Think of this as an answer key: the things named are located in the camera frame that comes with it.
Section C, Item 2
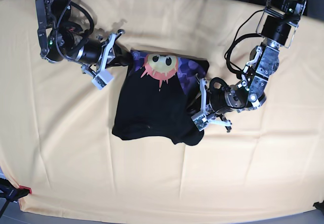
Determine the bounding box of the blue red table clamp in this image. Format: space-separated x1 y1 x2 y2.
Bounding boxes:
1 178 31 202

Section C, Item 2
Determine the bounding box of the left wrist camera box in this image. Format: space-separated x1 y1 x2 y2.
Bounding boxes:
191 112 209 131

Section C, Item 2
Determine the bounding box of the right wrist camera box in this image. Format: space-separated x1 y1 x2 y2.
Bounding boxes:
92 70 113 90

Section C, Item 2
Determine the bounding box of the black T-shirt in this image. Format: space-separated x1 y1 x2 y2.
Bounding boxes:
112 50 210 146

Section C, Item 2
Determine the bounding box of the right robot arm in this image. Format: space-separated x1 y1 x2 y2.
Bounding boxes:
35 0 133 78

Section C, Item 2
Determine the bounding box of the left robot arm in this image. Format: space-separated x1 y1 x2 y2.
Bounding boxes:
191 0 307 132

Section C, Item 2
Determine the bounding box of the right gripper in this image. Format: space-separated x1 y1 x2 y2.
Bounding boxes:
75 29 133 78

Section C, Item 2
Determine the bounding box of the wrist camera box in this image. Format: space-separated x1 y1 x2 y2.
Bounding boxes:
92 70 113 90
191 112 209 131

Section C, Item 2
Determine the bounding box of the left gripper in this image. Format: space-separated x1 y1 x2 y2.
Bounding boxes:
186 77 247 133

